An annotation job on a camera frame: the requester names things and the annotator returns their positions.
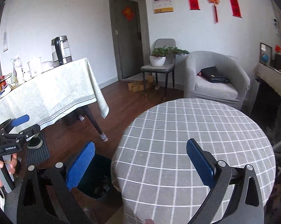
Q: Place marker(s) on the dark wooden dining table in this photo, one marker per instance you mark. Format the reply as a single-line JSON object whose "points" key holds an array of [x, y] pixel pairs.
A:
{"points": [[93, 121]]}

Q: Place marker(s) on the potted plant white pot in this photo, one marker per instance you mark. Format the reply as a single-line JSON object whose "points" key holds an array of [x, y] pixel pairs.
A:
{"points": [[157, 60]]}

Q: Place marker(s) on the dark wooden box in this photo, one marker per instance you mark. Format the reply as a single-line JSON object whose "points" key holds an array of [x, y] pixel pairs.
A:
{"points": [[280, 61]]}

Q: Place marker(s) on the flat cardboard box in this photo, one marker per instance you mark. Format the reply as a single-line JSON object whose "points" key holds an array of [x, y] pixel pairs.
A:
{"points": [[138, 86]]}

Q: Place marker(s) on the grey dining chair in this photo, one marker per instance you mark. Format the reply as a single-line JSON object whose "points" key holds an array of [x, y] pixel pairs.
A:
{"points": [[154, 68]]}

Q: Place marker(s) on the black handbag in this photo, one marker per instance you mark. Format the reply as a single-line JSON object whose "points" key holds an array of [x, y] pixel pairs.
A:
{"points": [[212, 73]]}

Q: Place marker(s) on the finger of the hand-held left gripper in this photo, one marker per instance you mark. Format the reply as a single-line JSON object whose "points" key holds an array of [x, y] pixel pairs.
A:
{"points": [[20, 120], [29, 131]]}

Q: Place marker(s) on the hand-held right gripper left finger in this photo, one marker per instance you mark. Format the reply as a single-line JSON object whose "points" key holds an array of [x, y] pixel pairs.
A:
{"points": [[81, 165]]}

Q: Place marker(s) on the red door decoration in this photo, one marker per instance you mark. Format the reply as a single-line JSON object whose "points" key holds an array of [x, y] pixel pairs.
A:
{"points": [[128, 13]]}

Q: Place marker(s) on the white wall switch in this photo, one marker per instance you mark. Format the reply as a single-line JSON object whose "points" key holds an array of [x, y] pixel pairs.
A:
{"points": [[5, 40]]}

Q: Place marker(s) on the white patterned tablecloth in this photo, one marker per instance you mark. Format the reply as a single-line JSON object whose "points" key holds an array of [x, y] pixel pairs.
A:
{"points": [[49, 93]]}

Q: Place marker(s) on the dark green trash bin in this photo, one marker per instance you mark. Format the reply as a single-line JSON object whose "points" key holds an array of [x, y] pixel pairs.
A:
{"points": [[100, 168]]}

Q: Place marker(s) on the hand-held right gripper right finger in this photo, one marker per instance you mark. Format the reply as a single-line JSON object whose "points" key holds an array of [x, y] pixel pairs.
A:
{"points": [[199, 165]]}

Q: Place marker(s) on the round grey checked table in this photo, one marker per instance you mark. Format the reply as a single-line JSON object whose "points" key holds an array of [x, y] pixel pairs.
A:
{"points": [[177, 126]]}

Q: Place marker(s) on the white plastic bottle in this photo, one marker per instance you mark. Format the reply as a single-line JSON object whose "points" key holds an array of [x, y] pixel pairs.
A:
{"points": [[18, 71]]}

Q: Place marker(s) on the glass electric kettle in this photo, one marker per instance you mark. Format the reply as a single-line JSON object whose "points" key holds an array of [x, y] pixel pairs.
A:
{"points": [[61, 49]]}

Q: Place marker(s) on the beige lace sideboard cloth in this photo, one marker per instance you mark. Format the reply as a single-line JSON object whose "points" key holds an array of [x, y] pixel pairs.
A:
{"points": [[271, 77]]}

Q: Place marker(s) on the grey door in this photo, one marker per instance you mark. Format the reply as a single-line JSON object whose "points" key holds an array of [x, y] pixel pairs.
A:
{"points": [[128, 51]]}

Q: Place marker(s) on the grey armchair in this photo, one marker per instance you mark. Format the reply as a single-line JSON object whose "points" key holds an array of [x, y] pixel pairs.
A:
{"points": [[215, 91]]}

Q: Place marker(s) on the white translucent pitcher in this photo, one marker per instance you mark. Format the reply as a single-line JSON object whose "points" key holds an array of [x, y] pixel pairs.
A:
{"points": [[34, 67]]}

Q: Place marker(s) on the wall calendar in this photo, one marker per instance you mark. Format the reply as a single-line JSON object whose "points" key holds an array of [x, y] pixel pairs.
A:
{"points": [[163, 1]]}

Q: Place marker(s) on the dark ribbed floor mat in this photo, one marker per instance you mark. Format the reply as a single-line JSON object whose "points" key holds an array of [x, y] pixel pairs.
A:
{"points": [[37, 156]]}

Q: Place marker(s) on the small red desk flags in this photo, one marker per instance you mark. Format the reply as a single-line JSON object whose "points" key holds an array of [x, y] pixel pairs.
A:
{"points": [[280, 49]]}

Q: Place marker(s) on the small blue globe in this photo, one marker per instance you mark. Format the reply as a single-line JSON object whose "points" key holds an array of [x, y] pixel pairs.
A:
{"points": [[265, 57]]}

